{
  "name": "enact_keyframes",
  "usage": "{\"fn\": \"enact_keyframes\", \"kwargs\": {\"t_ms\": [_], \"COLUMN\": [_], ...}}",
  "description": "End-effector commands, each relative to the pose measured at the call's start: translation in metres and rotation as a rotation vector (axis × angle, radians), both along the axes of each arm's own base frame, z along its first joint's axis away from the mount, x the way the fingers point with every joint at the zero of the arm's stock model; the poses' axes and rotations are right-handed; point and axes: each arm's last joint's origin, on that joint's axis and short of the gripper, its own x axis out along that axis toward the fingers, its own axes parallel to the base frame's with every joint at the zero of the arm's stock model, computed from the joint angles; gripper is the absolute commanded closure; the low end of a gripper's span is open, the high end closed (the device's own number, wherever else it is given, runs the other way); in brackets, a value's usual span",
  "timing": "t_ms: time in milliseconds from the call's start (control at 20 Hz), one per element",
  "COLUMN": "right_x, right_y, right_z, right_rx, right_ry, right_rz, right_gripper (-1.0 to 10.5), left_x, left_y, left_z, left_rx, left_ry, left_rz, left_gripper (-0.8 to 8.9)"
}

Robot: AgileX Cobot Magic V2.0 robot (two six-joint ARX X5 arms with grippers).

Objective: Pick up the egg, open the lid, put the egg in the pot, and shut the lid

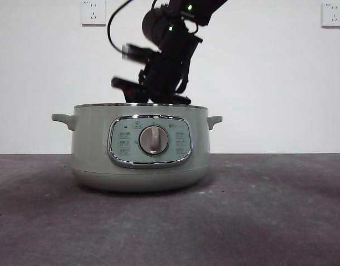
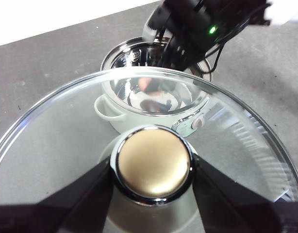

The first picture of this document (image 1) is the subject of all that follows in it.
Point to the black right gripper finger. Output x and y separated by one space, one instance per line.
135 97

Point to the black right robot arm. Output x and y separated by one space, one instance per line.
159 25

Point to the pale green electric pot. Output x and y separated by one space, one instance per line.
89 152

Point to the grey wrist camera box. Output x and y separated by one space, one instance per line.
136 52

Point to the white wall socket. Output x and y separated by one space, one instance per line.
332 15
93 12

